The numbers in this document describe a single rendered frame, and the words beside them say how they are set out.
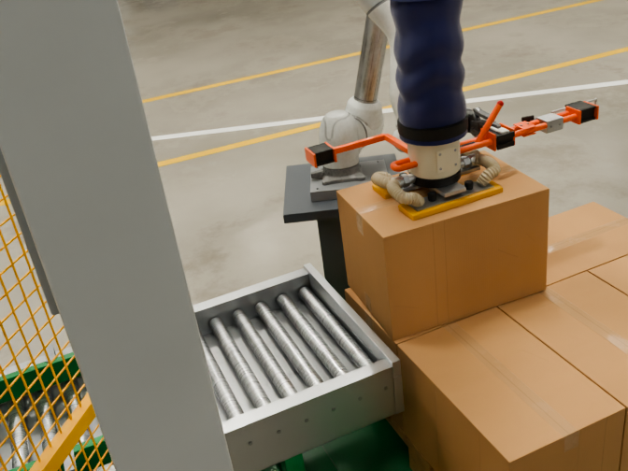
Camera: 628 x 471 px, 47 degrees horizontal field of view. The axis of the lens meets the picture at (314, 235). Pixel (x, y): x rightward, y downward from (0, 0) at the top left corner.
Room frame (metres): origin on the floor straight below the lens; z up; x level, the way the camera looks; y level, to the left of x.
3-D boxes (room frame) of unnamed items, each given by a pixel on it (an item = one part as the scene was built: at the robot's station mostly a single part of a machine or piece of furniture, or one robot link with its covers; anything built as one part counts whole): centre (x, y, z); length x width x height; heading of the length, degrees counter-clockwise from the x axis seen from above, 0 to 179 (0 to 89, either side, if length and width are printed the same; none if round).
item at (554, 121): (2.33, -0.87, 1.07); 0.07 x 0.07 x 0.04; 19
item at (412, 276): (2.19, -0.44, 0.75); 0.60 x 0.40 x 0.40; 106
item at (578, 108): (2.37, -1.00, 1.08); 0.08 x 0.07 x 0.05; 109
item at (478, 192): (2.09, -0.46, 0.97); 0.34 x 0.10 x 0.05; 109
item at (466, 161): (2.18, -0.43, 1.01); 0.34 x 0.25 x 0.06; 109
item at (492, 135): (2.26, -0.67, 1.08); 0.10 x 0.08 x 0.06; 19
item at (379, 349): (2.06, -0.08, 0.58); 0.70 x 0.03 x 0.06; 20
